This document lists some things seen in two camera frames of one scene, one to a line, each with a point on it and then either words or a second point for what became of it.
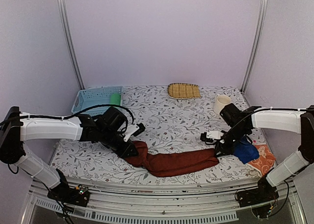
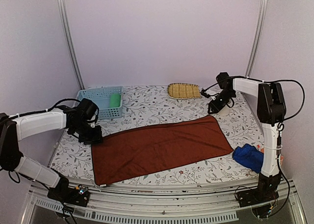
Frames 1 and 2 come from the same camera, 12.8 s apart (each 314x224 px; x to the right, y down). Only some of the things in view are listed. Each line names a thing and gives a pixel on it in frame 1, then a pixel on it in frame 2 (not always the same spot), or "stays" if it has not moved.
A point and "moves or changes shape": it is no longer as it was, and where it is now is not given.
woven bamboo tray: (178, 90) stays
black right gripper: (219, 147) -> (219, 107)
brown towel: (167, 164) moves or changes shape
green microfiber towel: (115, 99) stays
